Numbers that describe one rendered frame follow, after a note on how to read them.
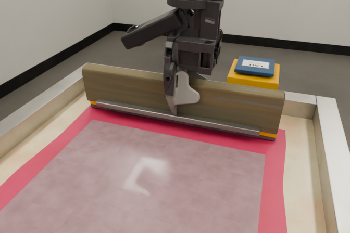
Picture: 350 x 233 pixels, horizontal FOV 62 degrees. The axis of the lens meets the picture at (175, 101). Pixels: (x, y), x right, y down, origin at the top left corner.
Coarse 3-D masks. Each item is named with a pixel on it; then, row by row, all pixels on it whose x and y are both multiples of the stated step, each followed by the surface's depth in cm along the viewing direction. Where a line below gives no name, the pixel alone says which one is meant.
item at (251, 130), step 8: (96, 104) 59; (104, 104) 58; (112, 104) 58; (120, 104) 58; (128, 104) 58; (136, 112) 57; (144, 112) 56; (152, 112) 56; (160, 112) 56; (168, 112) 56; (176, 120) 55; (184, 120) 54; (192, 120) 54; (200, 120) 53; (208, 120) 53; (216, 120) 53; (224, 128) 52; (232, 128) 52; (240, 128) 51; (248, 128) 51; (256, 128) 51
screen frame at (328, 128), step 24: (72, 72) 70; (48, 96) 60; (72, 96) 66; (288, 96) 60; (312, 96) 60; (24, 120) 53; (312, 120) 59; (336, 120) 53; (0, 144) 49; (336, 144) 47; (336, 168) 42; (336, 192) 39; (336, 216) 35
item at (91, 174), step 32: (96, 128) 57; (128, 128) 57; (160, 128) 57; (32, 160) 49; (64, 160) 49; (96, 160) 49; (128, 160) 49; (0, 192) 43; (32, 192) 43; (64, 192) 43; (96, 192) 43; (128, 192) 43; (0, 224) 39; (32, 224) 39; (64, 224) 39; (96, 224) 39
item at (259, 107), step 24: (96, 72) 57; (120, 72) 56; (144, 72) 55; (96, 96) 60; (120, 96) 58; (144, 96) 56; (216, 96) 51; (240, 96) 50; (264, 96) 48; (240, 120) 52; (264, 120) 50
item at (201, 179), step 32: (192, 128) 57; (160, 160) 49; (192, 160) 49; (224, 160) 49; (256, 160) 49; (160, 192) 43; (192, 192) 43; (224, 192) 43; (256, 192) 43; (128, 224) 39; (160, 224) 39; (192, 224) 39; (224, 224) 39; (256, 224) 39
